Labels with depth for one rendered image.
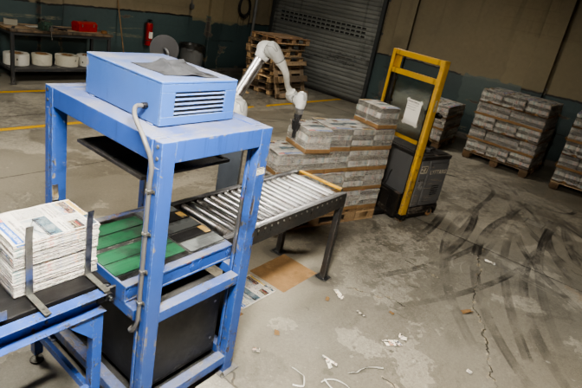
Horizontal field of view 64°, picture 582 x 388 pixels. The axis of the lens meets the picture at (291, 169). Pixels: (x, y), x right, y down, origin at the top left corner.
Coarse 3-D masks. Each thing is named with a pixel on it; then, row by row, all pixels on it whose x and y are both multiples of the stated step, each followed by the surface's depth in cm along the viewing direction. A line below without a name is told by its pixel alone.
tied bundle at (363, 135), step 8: (344, 120) 497; (352, 120) 505; (352, 128) 473; (360, 128) 478; (368, 128) 484; (352, 136) 472; (360, 136) 477; (368, 136) 483; (352, 144) 475; (360, 144) 481; (368, 144) 487
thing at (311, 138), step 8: (304, 128) 440; (312, 128) 441; (320, 128) 448; (328, 128) 454; (304, 136) 440; (312, 136) 436; (320, 136) 441; (328, 136) 446; (304, 144) 440; (312, 144) 440; (320, 144) 446; (328, 144) 450
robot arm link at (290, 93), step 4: (284, 60) 411; (276, 64) 412; (280, 64) 410; (284, 64) 412; (280, 68) 415; (284, 68) 415; (284, 72) 417; (288, 72) 420; (284, 76) 423; (288, 76) 424; (284, 80) 429; (288, 80) 429; (284, 84) 439; (288, 84) 437; (288, 88) 443; (292, 88) 446; (288, 92) 445; (292, 92) 445; (296, 92) 447; (288, 96) 446; (292, 96) 445; (288, 100) 452; (292, 100) 446
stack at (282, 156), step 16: (272, 144) 451; (288, 144) 461; (272, 160) 438; (288, 160) 436; (304, 160) 448; (320, 160) 460; (336, 160) 472; (352, 160) 485; (304, 176) 454; (320, 176) 467; (336, 176) 479; (352, 176) 494; (352, 192) 503; (320, 224) 494
